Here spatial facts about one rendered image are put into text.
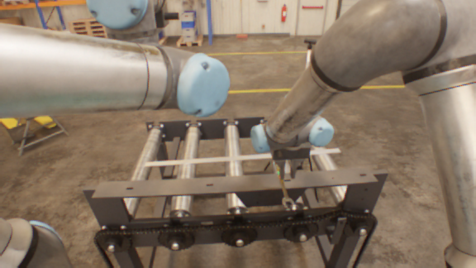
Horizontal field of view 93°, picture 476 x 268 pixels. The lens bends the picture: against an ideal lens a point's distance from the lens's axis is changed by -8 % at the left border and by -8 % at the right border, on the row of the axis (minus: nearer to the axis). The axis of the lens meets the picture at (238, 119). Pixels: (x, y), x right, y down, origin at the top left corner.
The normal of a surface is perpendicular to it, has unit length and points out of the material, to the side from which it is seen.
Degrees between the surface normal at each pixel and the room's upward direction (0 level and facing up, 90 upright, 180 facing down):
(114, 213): 90
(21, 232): 32
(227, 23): 90
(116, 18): 90
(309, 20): 90
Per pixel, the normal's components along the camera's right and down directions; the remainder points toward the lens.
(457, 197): -0.95, 0.18
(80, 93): 0.68, 0.53
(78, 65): 0.76, -0.10
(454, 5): 0.25, -0.22
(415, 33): -0.04, 0.40
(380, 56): -0.25, 0.67
